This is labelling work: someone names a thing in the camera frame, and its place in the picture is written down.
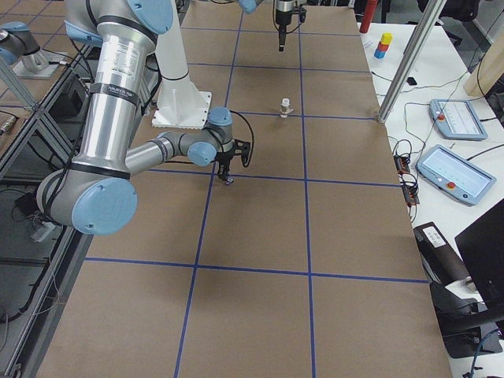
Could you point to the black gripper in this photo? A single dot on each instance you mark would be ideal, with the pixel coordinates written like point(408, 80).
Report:
point(282, 16)
point(225, 159)

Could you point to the white brass PPR valve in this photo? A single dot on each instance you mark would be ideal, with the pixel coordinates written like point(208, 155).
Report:
point(285, 108)

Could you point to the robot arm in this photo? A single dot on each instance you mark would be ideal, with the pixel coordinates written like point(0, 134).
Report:
point(249, 6)
point(93, 193)

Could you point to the red cylinder bottle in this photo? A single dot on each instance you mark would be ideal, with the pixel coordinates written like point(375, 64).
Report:
point(370, 9)

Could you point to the blue toy block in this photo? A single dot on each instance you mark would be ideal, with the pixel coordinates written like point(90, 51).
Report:
point(379, 54)

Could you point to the red toy block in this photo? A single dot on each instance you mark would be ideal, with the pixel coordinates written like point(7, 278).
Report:
point(382, 47)

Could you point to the yellow toy block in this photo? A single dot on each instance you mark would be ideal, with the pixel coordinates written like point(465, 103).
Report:
point(386, 38)

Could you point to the small black box device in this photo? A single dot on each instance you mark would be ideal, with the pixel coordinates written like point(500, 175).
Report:
point(411, 81)

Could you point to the far teach pendant tablet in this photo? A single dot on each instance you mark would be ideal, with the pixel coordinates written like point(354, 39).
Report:
point(456, 119)

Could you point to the teach pendant tablet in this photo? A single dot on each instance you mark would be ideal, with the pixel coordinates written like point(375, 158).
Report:
point(455, 176)
point(456, 119)

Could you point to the near teach pendant tablet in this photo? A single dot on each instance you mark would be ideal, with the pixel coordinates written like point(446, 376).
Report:
point(455, 176)

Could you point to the black cardboard box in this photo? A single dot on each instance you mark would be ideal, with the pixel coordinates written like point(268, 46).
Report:
point(439, 258)

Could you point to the black computer monitor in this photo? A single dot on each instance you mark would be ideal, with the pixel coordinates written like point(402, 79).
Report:
point(481, 249)

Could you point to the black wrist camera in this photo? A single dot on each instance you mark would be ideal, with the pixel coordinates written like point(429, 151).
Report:
point(243, 150)
point(300, 11)

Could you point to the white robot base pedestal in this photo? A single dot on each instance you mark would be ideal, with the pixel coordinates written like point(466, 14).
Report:
point(179, 103)

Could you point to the aluminium frame post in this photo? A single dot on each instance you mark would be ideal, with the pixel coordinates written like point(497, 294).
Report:
point(413, 48)

